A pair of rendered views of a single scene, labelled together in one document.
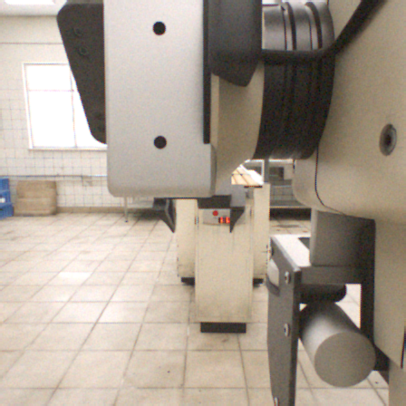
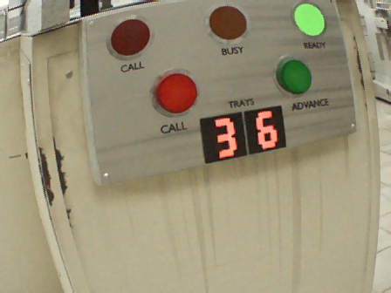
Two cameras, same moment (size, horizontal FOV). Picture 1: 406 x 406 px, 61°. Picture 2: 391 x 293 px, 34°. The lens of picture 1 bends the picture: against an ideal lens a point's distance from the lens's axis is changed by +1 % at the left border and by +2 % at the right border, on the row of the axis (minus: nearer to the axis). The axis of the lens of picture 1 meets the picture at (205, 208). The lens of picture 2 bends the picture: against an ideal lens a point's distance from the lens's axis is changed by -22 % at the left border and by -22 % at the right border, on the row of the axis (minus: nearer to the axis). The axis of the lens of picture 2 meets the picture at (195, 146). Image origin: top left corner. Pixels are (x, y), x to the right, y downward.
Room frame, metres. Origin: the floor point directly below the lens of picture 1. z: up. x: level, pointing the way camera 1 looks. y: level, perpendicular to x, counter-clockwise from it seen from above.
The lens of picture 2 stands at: (1.31, 0.10, 0.85)
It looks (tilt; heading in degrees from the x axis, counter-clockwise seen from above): 12 degrees down; 343
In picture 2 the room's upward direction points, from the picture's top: 8 degrees counter-clockwise
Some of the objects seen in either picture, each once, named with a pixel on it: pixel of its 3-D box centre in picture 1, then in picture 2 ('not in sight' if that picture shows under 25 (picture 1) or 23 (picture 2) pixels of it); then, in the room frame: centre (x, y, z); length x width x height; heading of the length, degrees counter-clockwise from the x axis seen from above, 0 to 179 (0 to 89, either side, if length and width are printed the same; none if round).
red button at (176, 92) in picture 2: not in sight; (174, 91); (1.87, -0.06, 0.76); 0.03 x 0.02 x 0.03; 88
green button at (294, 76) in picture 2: not in sight; (293, 76); (1.87, -0.16, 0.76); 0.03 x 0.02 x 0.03; 88
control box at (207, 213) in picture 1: (224, 210); (229, 68); (1.89, -0.11, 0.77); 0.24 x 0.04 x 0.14; 88
